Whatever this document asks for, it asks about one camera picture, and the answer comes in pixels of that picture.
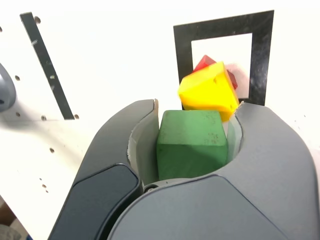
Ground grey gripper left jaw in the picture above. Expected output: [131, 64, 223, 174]
[48, 98, 161, 240]

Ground red cube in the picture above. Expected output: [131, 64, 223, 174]
[193, 54, 239, 90]

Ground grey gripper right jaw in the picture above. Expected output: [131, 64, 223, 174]
[104, 101, 320, 240]

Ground black tape square outline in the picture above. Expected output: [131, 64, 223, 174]
[173, 9, 275, 107]

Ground black tape strip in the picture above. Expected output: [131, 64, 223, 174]
[19, 11, 76, 121]

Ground green cube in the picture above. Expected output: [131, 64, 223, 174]
[156, 109, 229, 182]

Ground yellow cube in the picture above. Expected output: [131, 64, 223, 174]
[177, 61, 240, 123]

